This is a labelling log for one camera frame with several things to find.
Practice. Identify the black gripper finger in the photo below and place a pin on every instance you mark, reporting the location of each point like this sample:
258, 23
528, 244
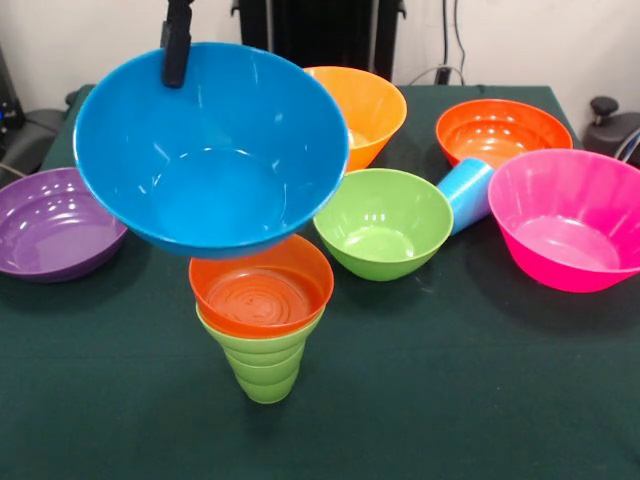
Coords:
176, 50

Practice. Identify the blue bowl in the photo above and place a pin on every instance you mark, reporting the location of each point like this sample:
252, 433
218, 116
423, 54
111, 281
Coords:
210, 170

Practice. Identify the wide purple bowl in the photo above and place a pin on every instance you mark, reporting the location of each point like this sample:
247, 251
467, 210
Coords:
45, 235

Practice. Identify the small orange bowl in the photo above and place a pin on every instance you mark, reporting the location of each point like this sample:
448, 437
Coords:
260, 300

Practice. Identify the large green bowl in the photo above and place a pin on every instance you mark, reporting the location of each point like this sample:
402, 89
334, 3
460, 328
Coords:
382, 235

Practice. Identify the small green bowl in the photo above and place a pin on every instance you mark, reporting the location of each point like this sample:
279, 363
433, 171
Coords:
260, 350

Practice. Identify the blue cup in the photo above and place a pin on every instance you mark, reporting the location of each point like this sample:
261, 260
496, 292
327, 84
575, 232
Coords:
470, 195

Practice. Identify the stack of green cups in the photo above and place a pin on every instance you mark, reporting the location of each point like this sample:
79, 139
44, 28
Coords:
267, 385

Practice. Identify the black equipment box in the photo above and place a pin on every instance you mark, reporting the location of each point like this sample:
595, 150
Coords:
9, 95

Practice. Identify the large yellow-orange bowl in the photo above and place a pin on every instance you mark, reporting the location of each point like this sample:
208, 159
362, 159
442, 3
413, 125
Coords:
370, 115

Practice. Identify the wide red-orange bowl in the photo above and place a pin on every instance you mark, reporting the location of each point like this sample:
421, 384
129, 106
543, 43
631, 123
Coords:
500, 135

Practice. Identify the dark green tablecloth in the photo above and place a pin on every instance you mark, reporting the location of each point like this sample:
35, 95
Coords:
150, 425

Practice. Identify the large pink bowl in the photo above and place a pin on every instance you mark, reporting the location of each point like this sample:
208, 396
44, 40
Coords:
565, 235

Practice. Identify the grey chair with black knob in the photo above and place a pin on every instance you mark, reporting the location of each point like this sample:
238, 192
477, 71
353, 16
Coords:
612, 132

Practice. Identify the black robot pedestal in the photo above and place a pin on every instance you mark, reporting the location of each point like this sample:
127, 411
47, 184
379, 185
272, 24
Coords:
320, 30

